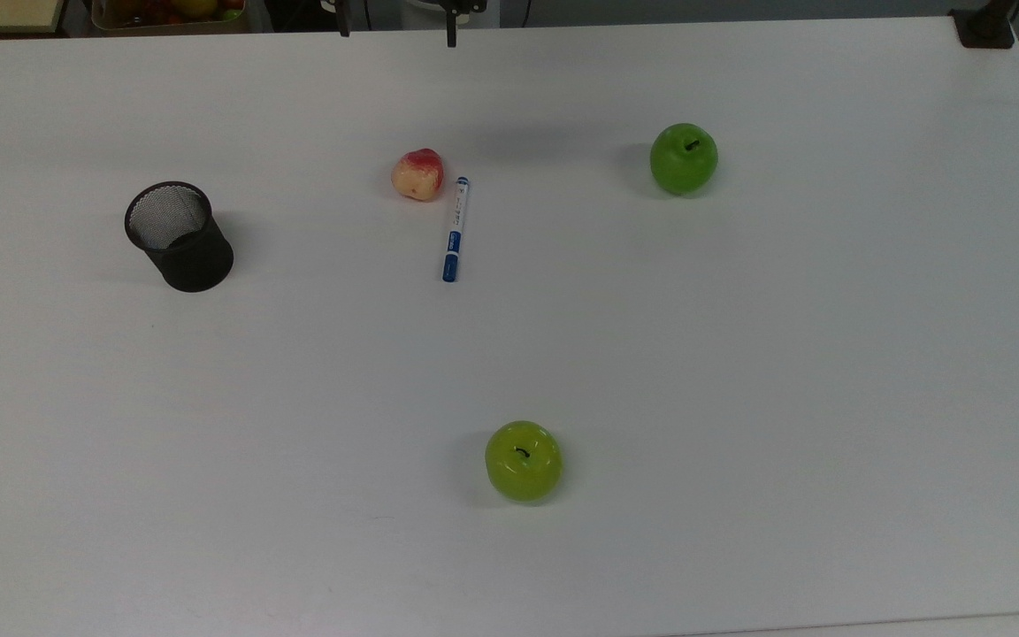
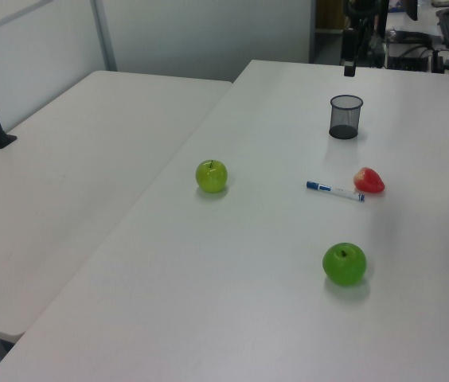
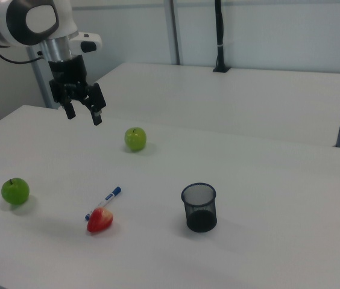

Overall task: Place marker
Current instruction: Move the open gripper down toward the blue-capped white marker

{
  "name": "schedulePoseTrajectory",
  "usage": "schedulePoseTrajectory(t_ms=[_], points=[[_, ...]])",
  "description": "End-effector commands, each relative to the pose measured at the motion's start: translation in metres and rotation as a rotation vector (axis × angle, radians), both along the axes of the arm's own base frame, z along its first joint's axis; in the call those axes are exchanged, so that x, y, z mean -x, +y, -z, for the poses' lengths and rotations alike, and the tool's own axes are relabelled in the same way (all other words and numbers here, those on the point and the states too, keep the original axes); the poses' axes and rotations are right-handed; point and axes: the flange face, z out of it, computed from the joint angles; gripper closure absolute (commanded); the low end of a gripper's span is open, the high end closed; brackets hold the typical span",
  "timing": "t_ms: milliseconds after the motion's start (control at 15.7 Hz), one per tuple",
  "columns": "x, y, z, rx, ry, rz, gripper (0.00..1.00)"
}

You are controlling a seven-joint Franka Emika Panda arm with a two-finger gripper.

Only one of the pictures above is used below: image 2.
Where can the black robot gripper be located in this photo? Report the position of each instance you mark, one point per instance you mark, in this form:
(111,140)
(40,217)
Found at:
(350,44)

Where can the blue and white marker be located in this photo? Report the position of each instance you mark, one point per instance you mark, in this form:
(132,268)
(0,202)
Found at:
(334,191)

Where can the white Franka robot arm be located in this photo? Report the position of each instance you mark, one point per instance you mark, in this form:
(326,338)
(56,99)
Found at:
(358,12)

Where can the black mesh pen cup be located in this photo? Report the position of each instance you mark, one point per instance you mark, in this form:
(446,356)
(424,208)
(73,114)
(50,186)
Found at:
(346,119)

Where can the black vertical pole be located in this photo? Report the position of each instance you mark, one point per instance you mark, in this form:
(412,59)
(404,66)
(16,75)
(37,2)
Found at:
(382,20)

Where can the black monitor foot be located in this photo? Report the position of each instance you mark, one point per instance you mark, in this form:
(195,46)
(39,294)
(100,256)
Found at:
(411,10)

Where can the red strawberry toy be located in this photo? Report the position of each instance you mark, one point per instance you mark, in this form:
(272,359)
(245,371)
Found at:
(369,182)

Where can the yellow-green toy apple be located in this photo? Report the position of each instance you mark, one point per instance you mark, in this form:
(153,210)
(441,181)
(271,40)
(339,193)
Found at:
(210,179)

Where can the dark green toy apple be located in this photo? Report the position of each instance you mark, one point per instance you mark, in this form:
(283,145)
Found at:
(344,266)

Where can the white side table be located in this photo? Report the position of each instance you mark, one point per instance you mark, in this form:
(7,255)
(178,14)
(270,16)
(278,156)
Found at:
(69,179)

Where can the white office partition panel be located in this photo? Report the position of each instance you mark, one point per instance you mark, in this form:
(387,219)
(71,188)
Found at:
(29,59)

